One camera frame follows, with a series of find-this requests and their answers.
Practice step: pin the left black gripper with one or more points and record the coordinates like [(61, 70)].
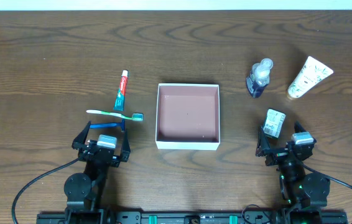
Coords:
[(99, 152)]

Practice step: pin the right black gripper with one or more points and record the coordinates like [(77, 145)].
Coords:
[(287, 150)]

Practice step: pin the green white soap packet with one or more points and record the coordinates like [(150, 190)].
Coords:
[(273, 123)]

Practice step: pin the white Pantene tube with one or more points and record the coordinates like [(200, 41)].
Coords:
[(312, 73)]

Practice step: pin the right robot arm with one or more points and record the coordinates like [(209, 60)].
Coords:
[(302, 190)]

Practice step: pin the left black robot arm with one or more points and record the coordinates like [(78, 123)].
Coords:
[(83, 190)]

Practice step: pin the blue disposable razor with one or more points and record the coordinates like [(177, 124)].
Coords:
[(120, 125)]

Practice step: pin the green white toothbrush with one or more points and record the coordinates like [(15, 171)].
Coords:
[(133, 117)]

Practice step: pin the red green toothpaste tube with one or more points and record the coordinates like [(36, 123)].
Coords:
[(120, 97)]

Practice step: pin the white box with pink interior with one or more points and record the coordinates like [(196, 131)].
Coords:
[(188, 117)]

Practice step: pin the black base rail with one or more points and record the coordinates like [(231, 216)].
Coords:
[(247, 216)]

